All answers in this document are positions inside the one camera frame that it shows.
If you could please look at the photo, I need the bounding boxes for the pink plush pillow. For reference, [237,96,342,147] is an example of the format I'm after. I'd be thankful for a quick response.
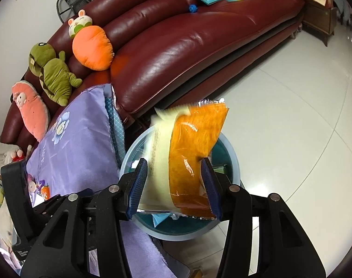
[11,80,51,142]

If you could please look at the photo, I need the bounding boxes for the dark red leather sofa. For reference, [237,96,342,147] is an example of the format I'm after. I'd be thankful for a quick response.
[0,0,307,151]

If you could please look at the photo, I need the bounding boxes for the purple floral tablecloth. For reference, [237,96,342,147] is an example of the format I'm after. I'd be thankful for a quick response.
[25,83,191,278]

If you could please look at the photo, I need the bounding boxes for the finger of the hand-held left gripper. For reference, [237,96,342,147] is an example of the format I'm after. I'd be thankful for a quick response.
[1,161,35,255]

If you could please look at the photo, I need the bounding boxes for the green plush turtle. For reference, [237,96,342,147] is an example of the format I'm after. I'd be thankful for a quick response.
[28,43,83,107]

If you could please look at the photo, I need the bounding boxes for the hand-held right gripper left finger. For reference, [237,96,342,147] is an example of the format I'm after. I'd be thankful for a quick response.
[21,158,149,278]

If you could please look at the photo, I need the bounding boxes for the orange snack packet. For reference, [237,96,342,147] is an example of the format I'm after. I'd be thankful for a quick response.
[141,98,230,219]

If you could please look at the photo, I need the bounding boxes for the wooden cabinet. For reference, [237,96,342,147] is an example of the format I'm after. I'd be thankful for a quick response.
[302,0,339,47]

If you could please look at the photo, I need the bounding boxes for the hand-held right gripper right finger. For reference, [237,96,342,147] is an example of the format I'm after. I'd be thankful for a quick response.
[201,157,325,278]

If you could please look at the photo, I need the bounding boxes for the orange carrot plush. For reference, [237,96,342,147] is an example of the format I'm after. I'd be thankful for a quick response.
[67,9,113,71]

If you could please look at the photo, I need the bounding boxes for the white cloth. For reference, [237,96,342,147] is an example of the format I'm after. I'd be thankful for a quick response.
[0,139,17,174]

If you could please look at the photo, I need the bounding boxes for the blue wrapper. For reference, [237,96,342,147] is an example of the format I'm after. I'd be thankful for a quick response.
[151,213,176,228]

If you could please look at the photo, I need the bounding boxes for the red plush toy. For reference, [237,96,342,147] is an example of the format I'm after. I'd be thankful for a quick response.
[12,148,33,163]

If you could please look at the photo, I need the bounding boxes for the teal waste bin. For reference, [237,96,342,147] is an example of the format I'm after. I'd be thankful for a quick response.
[119,126,241,241]

